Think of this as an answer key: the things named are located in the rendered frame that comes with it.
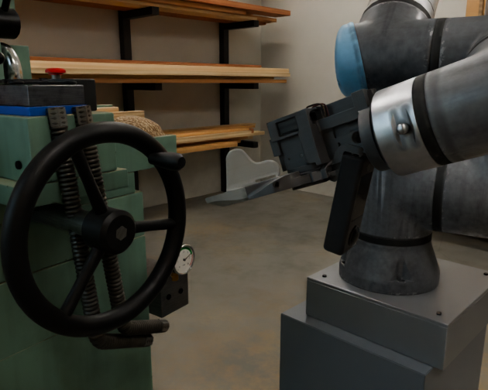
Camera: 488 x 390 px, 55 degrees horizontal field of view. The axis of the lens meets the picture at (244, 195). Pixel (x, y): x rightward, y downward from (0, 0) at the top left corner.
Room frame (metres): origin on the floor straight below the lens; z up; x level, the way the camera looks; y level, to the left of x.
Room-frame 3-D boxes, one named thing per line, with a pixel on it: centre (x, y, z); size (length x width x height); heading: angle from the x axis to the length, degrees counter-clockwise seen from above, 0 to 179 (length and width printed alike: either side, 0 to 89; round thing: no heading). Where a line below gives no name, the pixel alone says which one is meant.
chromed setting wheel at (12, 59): (0.99, 0.49, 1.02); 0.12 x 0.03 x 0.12; 54
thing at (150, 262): (0.94, 0.19, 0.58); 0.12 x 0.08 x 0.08; 54
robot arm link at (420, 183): (0.87, -0.29, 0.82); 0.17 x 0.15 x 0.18; 61
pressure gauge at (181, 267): (0.90, 0.13, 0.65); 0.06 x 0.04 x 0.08; 144
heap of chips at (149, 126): (0.97, 0.23, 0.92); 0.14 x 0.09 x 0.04; 54
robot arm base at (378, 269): (0.88, -0.28, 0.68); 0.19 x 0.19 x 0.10
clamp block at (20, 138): (0.71, 0.29, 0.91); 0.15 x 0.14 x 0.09; 144
